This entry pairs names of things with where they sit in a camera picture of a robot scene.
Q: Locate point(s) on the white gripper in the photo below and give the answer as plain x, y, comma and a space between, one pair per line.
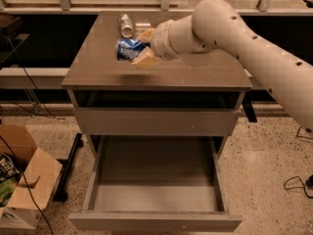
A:
160, 40

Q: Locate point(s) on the blue pepsi can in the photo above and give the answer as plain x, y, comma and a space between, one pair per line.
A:
128, 49

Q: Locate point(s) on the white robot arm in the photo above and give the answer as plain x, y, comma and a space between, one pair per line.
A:
214, 24

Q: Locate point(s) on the silver soda can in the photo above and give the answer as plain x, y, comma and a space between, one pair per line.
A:
125, 25

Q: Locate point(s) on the grey drawer cabinet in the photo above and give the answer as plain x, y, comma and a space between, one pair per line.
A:
213, 81

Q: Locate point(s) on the closed grey top drawer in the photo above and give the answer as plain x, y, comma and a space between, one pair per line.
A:
94, 121

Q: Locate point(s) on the open grey middle drawer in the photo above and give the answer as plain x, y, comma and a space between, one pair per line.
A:
156, 184

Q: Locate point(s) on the black bar on floor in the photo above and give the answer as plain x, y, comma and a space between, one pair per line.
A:
61, 194

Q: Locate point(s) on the brown cardboard box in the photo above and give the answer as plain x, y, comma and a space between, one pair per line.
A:
39, 172

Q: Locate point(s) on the dark snack bag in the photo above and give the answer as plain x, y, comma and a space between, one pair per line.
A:
8, 167

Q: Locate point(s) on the green snack bag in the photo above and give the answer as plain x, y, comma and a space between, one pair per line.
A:
7, 188

